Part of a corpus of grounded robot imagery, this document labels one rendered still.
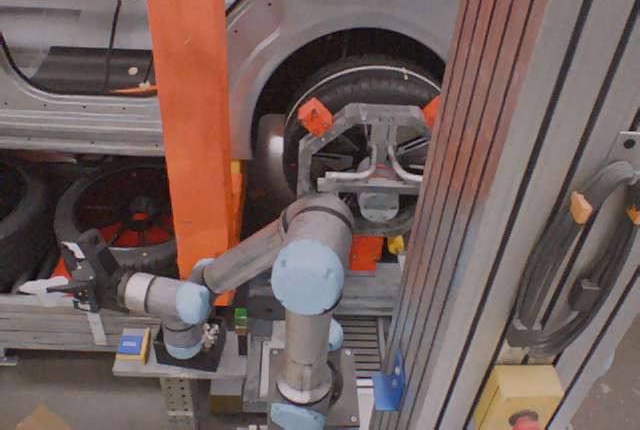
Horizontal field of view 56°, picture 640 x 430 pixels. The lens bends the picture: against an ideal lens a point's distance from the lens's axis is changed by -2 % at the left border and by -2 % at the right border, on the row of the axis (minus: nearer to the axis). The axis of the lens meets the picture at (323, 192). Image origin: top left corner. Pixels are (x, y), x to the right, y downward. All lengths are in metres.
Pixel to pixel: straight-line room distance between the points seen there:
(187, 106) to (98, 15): 1.55
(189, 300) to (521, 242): 0.69
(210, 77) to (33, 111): 1.04
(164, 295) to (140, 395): 1.40
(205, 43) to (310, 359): 0.77
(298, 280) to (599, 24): 0.61
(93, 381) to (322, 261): 1.80
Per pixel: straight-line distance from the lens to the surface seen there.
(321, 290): 0.99
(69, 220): 2.56
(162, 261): 2.33
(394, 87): 2.01
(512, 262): 0.74
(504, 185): 0.65
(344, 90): 2.01
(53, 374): 2.73
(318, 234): 1.01
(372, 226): 2.28
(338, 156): 2.18
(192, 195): 1.78
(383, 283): 2.62
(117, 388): 2.62
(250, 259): 1.23
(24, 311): 2.50
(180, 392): 2.23
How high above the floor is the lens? 2.16
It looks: 40 degrees down
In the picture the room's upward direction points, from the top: 5 degrees clockwise
